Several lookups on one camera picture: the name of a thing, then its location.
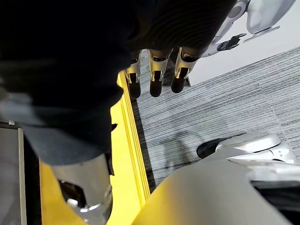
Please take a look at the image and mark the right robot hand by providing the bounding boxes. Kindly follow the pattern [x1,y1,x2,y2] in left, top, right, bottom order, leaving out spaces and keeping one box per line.
[0,0,238,225]

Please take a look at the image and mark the silver robot leg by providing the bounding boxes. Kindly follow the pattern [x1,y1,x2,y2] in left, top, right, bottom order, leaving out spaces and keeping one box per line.
[130,132,300,225]

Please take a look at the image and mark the dark robot foot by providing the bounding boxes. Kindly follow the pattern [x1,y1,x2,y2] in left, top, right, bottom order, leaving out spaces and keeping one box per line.
[196,138,221,160]

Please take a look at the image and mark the grey metal panel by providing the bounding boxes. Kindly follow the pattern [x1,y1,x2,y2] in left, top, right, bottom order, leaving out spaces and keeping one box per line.
[0,120,27,225]

